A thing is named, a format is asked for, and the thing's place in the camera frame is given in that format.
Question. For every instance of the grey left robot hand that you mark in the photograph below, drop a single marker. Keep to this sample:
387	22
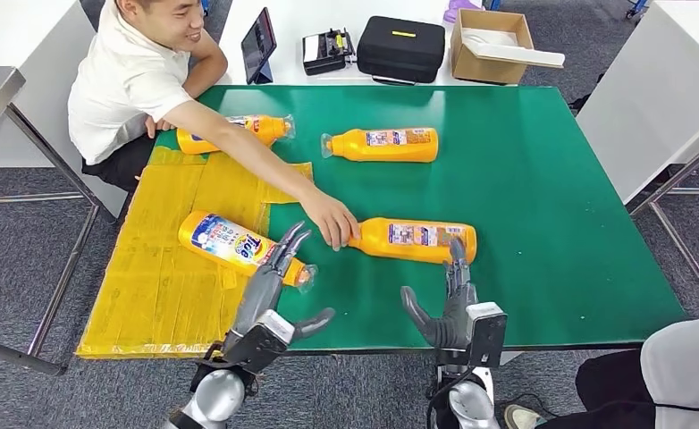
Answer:
257	296

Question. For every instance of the person's right forearm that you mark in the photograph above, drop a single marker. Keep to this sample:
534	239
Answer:
261	157

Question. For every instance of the white table with side panel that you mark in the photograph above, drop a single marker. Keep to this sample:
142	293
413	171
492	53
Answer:
6	29

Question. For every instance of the person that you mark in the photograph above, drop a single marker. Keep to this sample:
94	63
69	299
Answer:
124	89
693	373

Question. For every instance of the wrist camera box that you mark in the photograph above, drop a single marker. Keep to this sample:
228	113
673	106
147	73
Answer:
485	331
255	349

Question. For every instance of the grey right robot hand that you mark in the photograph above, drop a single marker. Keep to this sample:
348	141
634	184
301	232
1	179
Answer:
453	325

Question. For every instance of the person's left hand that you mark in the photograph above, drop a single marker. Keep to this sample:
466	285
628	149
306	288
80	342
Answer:
159	124

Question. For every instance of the orange detergent bottle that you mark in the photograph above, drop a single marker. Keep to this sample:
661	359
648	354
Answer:
385	240
349	145
207	234
266	127

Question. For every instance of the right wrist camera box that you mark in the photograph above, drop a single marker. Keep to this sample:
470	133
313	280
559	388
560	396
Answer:
485	331

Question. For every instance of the black bag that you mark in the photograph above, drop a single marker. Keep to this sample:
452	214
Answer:
580	102

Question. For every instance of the white foam board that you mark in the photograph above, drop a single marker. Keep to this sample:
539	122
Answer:
521	56

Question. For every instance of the yellow plastic sheet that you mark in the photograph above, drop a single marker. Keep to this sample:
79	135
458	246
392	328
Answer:
148	308

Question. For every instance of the black tablet with blue stand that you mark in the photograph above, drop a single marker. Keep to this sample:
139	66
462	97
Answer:
259	42

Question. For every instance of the person's right hand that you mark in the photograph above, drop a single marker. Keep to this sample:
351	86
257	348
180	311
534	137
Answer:
332	219

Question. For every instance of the white table with metal legs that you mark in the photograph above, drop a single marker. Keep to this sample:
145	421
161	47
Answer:
651	89

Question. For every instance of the white table foot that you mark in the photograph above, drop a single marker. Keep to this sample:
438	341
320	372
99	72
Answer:
510	357

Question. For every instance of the person's left forearm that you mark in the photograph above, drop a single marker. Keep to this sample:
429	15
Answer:
207	77

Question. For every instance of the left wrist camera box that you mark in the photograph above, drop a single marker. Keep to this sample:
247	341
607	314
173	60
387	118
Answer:
255	349

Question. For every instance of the blue metal frame leg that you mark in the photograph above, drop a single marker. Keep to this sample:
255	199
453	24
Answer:
635	7
492	4

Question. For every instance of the purple plastic object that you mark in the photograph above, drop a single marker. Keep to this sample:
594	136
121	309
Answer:
459	9

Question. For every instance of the green table mat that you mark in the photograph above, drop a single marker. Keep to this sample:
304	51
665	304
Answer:
533	207

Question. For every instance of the black hard carry case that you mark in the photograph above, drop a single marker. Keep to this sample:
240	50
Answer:
400	52

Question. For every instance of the brown cardboard box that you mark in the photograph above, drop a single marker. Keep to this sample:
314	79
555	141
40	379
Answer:
485	70

